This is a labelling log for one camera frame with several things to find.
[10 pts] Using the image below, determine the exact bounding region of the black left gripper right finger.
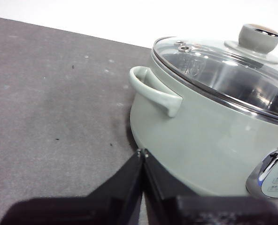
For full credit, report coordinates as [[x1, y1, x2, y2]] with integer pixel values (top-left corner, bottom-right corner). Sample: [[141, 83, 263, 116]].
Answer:
[[142, 149, 278, 225]]

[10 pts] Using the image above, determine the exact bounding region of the glass lid with green knob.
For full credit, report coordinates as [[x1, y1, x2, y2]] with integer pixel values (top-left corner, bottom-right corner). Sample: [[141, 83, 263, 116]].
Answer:
[[152, 23, 278, 123]]

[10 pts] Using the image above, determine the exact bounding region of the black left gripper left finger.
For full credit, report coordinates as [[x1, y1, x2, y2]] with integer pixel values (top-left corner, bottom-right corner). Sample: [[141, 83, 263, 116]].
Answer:
[[0, 150, 143, 225]]

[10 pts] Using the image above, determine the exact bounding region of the pale green electric steamer pot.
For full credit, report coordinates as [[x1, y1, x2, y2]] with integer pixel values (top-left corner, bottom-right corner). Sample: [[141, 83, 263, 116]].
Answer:
[[129, 37, 278, 198]]

